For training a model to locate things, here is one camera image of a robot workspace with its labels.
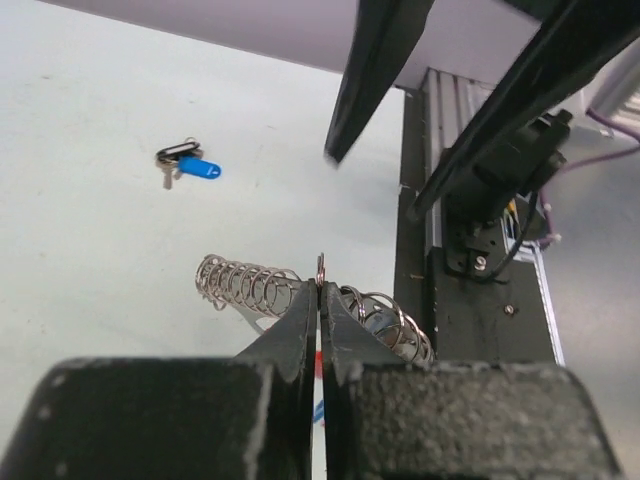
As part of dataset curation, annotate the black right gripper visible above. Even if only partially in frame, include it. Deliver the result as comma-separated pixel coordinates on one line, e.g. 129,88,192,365
407,0,639,235

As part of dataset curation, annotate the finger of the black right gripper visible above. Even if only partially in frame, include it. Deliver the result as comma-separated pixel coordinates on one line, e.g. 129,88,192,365
324,0,433,164

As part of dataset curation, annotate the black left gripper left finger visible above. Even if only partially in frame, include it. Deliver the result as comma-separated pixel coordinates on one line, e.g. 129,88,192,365
0,277,321,480

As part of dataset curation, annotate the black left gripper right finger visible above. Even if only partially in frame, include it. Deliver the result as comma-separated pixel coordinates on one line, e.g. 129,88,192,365
322,283,623,479

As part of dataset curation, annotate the red handled key organizer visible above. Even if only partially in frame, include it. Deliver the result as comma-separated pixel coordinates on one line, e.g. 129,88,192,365
195,254,434,368

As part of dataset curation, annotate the blue tagged key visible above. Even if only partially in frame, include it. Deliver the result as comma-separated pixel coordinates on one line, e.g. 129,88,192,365
156,156,222,190

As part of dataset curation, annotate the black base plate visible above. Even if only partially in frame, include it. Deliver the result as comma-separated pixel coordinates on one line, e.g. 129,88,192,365
394,69,565,364

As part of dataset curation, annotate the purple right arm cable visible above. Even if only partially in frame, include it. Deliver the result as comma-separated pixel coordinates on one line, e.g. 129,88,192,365
537,107,640,246

